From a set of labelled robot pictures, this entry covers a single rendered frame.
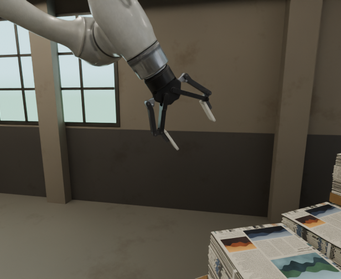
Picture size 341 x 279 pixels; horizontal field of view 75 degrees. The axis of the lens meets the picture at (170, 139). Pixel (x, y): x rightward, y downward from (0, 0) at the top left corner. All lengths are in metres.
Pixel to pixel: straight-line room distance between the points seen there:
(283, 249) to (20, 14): 0.91
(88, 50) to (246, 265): 0.71
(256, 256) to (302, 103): 2.26
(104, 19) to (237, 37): 2.49
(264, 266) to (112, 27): 0.71
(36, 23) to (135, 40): 0.22
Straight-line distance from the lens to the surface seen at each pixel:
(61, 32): 0.65
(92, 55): 0.65
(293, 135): 2.87
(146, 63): 0.54
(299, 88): 2.84
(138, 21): 0.54
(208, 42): 2.92
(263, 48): 2.95
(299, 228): 1.01
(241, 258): 0.76
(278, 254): 0.81
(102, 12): 0.54
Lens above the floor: 1.53
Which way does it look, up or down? 11 degrees down
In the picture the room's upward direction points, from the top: straight up
